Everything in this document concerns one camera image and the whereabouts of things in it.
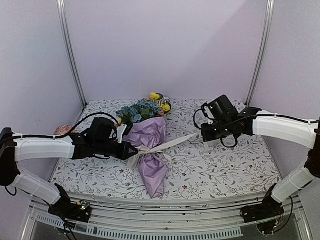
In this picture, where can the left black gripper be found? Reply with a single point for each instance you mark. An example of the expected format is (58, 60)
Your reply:
(124, 154)

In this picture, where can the front aluminium rail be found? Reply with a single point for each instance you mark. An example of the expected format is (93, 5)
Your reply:
(200, 219)

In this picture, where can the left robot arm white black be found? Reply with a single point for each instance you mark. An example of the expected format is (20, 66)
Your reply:
(15, 148)

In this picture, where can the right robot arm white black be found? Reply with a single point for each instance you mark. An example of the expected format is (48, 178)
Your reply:
(291, 129)

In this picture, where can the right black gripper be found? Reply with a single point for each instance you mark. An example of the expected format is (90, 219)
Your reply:
(208, 136)

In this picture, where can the floral patterned tablecloth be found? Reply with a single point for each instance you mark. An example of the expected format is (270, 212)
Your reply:
(197, 171)

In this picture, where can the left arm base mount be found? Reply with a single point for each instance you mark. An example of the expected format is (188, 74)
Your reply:
(65, 209)

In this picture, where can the artificial flower bouquet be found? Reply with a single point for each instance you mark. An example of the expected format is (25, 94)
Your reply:
(142, 110)

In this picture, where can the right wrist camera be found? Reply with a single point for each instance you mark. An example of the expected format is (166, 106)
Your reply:
(207, 113)

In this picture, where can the red patterned bowl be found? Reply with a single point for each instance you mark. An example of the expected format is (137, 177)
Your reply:
(62, 130)

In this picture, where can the purple pink wrapping paper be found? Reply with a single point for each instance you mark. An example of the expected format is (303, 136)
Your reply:
(152, 167)

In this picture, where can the dark red saucer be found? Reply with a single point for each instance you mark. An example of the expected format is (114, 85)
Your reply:
(167, 106)

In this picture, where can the striped grey cup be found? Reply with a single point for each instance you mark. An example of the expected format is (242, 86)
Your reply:
(160, 99)

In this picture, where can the right aluminium frame post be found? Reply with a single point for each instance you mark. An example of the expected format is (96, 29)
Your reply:
(270, 4)

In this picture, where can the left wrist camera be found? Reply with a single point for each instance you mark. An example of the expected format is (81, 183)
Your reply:
(123, 130)

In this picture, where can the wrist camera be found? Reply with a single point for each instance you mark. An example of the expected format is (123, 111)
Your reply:
(207, 113)
(123, 130)

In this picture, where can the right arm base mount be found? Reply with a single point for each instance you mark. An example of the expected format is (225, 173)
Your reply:
(267, 215)

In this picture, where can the aluminium frame post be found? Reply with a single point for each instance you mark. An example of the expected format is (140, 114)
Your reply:
(62, 13)
(270, 4)

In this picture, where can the cream ribbon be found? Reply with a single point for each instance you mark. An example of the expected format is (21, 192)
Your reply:
(144, 150)

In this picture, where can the left aluminium frame post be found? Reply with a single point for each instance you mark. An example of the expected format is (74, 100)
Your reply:
(62, 13)

